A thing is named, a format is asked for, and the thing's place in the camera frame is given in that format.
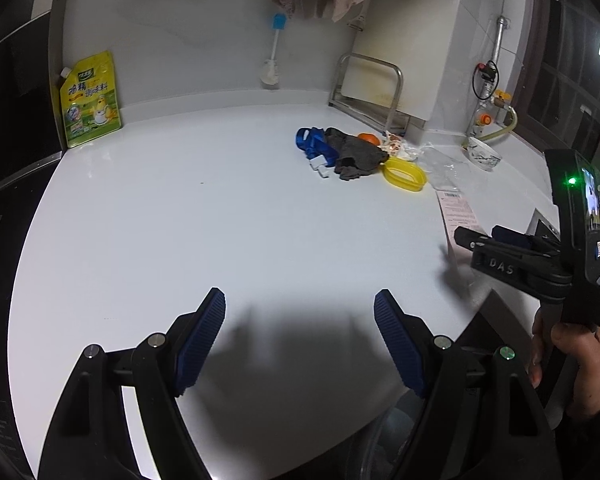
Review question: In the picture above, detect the metal gas pipe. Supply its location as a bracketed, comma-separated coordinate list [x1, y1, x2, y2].
[489, 16, 511, 106]

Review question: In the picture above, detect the blue plastic object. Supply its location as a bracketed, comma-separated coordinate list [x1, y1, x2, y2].
[295, 126, 338, 179]

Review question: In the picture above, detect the yellowish gas hose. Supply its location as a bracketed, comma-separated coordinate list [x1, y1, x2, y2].
[462, 105, 519, 149]

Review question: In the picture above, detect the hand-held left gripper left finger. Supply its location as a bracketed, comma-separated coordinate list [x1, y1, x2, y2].
[37, 287, 227, 480]

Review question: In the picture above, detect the clear plastic bag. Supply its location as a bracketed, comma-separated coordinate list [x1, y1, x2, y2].
[415, 142, 468, 193]

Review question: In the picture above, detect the dark window frame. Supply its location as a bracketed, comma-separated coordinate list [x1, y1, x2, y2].
[525, 0, 600, 161]

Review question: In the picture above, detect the dark grey cloth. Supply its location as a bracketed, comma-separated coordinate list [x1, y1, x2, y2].
[325, 127, 391, 181]

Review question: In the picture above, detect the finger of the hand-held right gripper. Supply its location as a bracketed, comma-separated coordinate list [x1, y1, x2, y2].
[491, 225, 563, 257]
[454, 226, 568, 306]

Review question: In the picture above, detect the white cutting board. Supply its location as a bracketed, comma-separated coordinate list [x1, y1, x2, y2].
[340, 0, 463, 123]

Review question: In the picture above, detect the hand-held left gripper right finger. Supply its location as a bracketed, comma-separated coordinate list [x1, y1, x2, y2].
[373, 288, 563, 480]

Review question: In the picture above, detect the metal board rack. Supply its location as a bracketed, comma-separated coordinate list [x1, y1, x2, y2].
[328, 53, 411, 136]

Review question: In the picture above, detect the black valve red knob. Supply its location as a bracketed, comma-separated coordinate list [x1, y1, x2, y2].
[472, 60, 501, 99]

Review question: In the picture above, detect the printed snack wrapper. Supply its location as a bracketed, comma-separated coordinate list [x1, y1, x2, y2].
[382, 131, 423, 162]

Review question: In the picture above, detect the yellow seasoning pouch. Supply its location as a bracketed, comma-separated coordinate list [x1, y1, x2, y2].
[59, 50, 124, 149]

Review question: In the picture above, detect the white brush blue handle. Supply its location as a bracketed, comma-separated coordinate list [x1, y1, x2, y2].
[260, 12, 287, 90]

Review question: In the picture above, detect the white patterned bowl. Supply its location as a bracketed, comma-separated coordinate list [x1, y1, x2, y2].
[462, 135, 503, 172]

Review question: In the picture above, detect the paper receipt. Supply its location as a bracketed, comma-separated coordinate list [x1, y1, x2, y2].
[437, 190, 488, 261]

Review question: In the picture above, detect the person's right hand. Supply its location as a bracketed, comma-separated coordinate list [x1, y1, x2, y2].
[527, 306, 600, 419]

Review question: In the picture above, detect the dark waste bin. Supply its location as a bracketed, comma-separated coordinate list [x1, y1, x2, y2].
[365, 390, 431, 480]

